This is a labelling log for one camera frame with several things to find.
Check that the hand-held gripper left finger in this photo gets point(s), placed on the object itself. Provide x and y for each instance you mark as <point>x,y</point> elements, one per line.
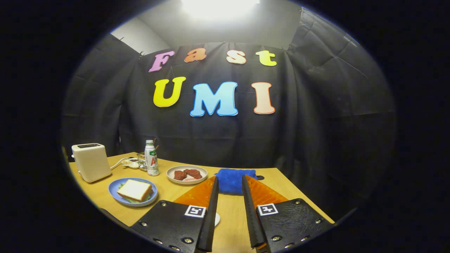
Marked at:
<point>172,225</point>

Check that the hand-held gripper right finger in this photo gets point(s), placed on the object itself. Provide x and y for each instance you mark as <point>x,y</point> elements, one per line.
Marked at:
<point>288,221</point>

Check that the green lettuce leaf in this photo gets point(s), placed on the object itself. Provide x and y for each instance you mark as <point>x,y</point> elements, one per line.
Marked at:
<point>135,202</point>

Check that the toasted bread slice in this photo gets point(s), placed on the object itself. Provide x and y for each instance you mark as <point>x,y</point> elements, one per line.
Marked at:
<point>135,189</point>

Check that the small white rectangular plate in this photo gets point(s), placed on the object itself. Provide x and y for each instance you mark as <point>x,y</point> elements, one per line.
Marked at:
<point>217,219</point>

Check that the beige round plate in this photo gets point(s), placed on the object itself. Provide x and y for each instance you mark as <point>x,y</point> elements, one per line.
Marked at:
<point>170,177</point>

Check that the pink ham slice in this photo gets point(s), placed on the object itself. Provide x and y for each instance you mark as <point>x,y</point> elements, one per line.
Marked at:
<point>190,179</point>

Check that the brown meat piece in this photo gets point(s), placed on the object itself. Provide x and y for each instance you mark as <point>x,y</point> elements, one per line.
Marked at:
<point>179,175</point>
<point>194,173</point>

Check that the white drink bottle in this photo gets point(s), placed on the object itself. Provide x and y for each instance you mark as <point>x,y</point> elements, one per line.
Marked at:
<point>152,163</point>

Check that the blue round plate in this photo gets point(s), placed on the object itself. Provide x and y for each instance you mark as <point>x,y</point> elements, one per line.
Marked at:
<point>114,191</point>

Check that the blue folded towel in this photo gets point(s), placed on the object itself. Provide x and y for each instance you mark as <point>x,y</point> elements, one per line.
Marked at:
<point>230,182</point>

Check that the white divided condiment dish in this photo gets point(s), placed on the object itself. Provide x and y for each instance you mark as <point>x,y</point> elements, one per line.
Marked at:
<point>132,164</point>

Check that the black backdrop cloth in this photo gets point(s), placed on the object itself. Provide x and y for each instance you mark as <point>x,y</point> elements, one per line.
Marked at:
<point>228,140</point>

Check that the white toaster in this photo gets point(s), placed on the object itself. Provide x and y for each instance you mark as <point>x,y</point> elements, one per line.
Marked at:
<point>91,163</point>

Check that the bright ceiling light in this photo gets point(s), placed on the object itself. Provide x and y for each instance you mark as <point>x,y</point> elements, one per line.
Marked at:
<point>219,7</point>

